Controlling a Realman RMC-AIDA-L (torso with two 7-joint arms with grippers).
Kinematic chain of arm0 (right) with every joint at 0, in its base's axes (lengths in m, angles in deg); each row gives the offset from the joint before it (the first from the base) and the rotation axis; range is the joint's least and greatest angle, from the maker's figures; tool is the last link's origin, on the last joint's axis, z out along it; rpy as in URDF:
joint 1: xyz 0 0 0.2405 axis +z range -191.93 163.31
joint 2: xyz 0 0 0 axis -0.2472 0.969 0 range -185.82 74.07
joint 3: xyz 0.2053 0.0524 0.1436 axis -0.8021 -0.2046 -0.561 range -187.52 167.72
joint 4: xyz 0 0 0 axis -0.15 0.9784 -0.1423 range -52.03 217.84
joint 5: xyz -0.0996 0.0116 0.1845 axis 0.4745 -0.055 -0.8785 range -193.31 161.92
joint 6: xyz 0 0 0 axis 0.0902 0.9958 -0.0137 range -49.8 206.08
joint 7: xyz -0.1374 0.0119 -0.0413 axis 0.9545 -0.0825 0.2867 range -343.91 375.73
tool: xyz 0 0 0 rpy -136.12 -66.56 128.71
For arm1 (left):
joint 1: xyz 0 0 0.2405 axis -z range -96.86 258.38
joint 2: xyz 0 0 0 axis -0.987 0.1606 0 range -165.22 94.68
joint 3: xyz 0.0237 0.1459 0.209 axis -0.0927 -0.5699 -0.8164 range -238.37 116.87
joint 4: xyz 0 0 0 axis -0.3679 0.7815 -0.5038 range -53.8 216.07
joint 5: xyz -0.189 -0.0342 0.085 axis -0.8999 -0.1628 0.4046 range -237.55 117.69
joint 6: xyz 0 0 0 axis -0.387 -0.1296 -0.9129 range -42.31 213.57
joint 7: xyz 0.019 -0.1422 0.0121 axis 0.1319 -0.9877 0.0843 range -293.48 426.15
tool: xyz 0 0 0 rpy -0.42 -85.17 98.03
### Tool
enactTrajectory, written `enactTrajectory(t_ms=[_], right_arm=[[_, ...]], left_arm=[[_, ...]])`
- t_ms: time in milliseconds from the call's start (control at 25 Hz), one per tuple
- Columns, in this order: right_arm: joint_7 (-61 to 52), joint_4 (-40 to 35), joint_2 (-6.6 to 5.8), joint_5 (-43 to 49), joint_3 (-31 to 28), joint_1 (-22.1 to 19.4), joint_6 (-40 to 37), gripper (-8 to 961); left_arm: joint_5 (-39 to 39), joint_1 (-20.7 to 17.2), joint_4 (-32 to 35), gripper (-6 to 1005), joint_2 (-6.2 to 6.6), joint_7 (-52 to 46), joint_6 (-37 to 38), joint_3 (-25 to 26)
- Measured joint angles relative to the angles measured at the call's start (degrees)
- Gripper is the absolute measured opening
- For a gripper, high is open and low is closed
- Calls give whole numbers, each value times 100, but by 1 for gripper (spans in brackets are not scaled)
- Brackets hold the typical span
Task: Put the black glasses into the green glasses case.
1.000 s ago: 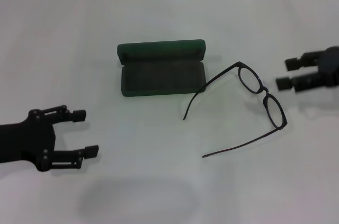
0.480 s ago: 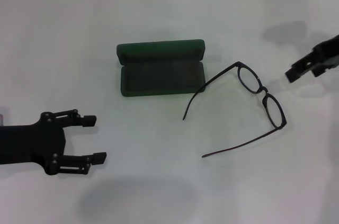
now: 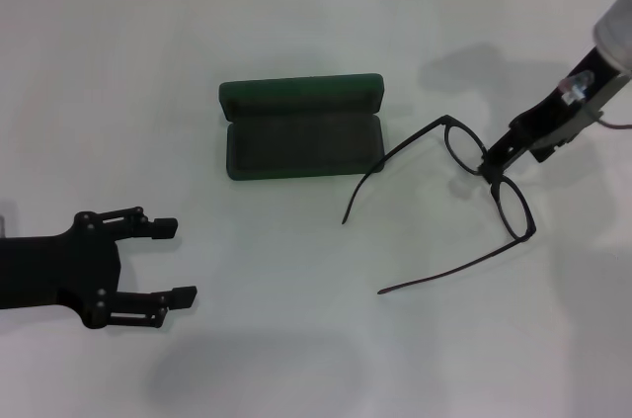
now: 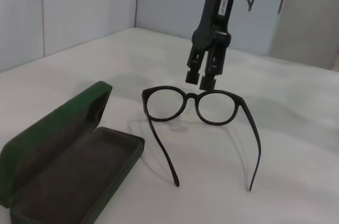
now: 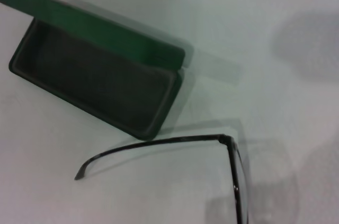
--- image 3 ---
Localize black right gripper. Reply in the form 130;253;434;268
476;44;622;187

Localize right arm connector with cable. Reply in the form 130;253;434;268
557;70;632;131

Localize black glasses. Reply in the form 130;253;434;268
340;114;538;295

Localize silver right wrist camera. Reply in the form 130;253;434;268
530;72;621;165

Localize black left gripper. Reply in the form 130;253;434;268
0;207;199;331

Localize green glasses case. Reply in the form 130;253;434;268
218;72;386;183

